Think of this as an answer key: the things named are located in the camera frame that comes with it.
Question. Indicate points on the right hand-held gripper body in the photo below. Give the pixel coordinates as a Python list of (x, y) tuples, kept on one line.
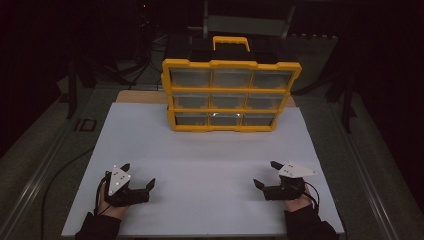
[(293, 170)]

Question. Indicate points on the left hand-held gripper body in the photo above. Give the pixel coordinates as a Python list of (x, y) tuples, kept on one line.
[(118, 180)]

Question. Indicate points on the yellow and black organizer cabinet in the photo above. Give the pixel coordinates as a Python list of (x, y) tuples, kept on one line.
[(230, 90)]

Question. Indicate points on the person's left hand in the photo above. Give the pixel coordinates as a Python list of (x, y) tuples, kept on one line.
[(113, 212)]

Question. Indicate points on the person's right hand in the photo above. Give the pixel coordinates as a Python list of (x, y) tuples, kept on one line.
[(296, 204)]

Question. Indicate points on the black stand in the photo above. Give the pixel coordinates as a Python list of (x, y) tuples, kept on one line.
[(71, 93)]

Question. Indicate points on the grid of clear drawers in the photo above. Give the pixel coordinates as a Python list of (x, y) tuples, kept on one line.
[(231, 78)]

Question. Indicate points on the metal floor rail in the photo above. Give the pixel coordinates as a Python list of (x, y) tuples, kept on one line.
[(33, 185), (364, 176)]

